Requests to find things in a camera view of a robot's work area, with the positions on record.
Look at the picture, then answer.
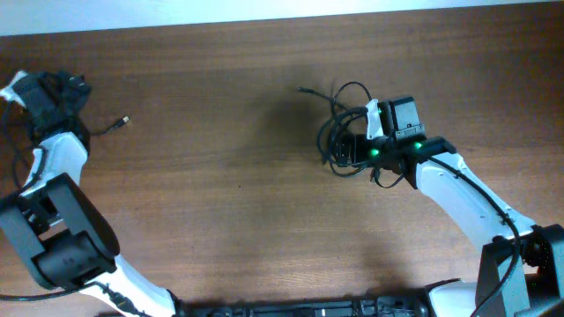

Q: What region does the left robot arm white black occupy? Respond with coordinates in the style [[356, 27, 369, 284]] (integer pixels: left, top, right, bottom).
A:
[[1, 70, 189, 316]]

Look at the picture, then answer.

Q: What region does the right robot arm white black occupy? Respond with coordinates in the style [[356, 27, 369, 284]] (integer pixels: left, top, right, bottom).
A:
[[320, 97, 563, 316]]

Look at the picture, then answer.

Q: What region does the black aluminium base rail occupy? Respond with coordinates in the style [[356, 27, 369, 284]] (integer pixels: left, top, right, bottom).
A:
[[173, 293, 435, 317]]

